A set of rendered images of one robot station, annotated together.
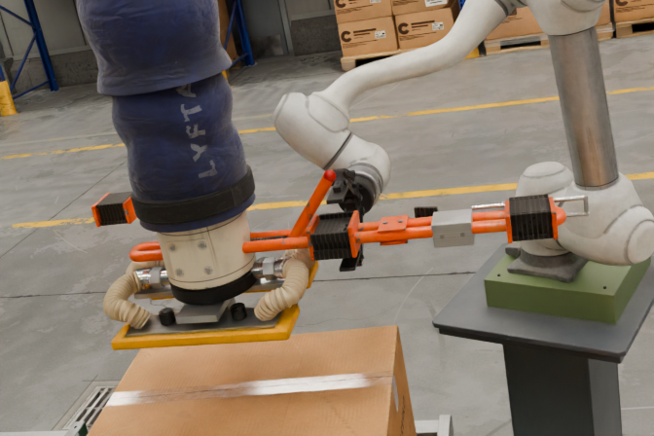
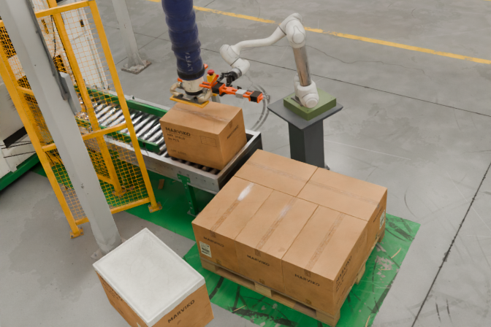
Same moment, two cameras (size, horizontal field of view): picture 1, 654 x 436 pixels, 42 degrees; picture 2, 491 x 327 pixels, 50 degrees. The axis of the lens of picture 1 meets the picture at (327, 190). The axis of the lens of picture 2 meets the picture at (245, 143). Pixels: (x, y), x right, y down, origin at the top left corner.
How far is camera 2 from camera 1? 2.90 m
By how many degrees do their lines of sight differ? 26
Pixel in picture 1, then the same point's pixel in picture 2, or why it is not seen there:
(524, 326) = (286, 114)
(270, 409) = (202, 120)
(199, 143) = (189, 63)
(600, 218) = (301, 94)
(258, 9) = not seen: outside the picture
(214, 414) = (191, 117)
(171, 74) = (183, 49)
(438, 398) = not seen: hidden behind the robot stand
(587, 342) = (296, 123)
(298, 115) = (224, 52)
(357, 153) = (237, 64)
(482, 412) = not seen: hidden behind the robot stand
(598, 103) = (302, 66)
